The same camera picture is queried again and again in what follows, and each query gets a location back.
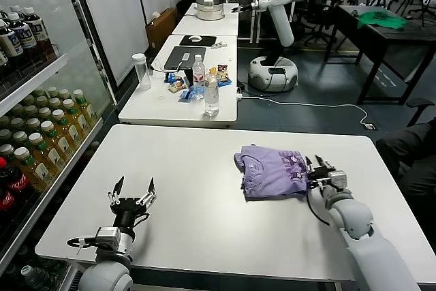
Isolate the clear bottle green label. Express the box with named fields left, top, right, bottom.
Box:
left=18, top=265, right=61, bottom=291

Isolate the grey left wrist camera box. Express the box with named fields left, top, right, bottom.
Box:
left=93, top=226, right=122, bottom=248

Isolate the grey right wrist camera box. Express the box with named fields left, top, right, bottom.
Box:
left=327, top=170, right=349, bottom=192

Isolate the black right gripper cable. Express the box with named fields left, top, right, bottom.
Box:
left=306, top=187, right=331, bottom=227

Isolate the cream snack pack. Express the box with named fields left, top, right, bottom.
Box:
left=167, top=81, right=187, bottom=94

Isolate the metal steamer pot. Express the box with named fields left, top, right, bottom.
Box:
left=194, top=0, right=225, bottom=22

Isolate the white floor cable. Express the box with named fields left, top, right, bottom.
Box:
left=238, top=95, right=372, bottom=128

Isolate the glass door drinks cabinet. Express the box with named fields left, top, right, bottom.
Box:
left=0, top=0, right=119, bottom=291

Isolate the purple t-shirt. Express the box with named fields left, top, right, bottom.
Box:
left=233, top=144, right=316, bottom=202

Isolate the person in black clothes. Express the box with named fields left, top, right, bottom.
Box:
left=375, top=122, right=436, bottom=200

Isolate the clear unlabelled water bottle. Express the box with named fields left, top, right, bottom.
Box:
left=203, top=73, right=219, bottom=117

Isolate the white humanoid robot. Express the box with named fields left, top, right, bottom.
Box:
left=231, top=0, right=311, bottom=93

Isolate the green cloth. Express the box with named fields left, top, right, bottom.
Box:
left=356, top=11, right=409, bottom=31

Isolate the black laptop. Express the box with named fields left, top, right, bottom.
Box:
left=163, top=46, right=207, bottom=71

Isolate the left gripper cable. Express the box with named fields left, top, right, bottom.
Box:
left=66, top=235, right=98, bottom=255

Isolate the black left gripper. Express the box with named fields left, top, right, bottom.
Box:
left=107, top=175, right=158, bottom=230

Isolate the black table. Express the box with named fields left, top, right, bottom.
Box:
left=323, top=5, right=436, bottom=106

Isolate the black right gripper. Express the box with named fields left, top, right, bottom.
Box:
left=305, top=154, right=337, bottom=189

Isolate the black mouse pad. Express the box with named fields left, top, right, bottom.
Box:
left=178, top=35, right=217, bottom=47

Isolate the brown cardboard box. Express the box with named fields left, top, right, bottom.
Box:
left=145, top=8, right=181, bottom=54

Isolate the cola bottle red label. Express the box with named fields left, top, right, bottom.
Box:
left=0, top=188, right=16, bottom=224
left=0, top=157, right=30, bottom=203

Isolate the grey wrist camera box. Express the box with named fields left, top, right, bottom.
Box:
left=93, top=226, right=122, bottom=248
left=327, top=170, right=349, bottom=192

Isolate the white charging cable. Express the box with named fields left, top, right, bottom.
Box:
left=149, top=61, right=185, bottom=74

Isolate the water bottle red label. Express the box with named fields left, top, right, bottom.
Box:
left=192, top=54, right=205, bottom=88

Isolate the white rectangular table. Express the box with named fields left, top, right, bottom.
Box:
left=183, top=3, right=239, bottom=18
left=171, top=16, right=238, bottom=37
left=116, top=35, right=238, bottom=125

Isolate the clear tumbler white lid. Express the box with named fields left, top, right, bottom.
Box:
left=131, top=53, right=152, bottom=91

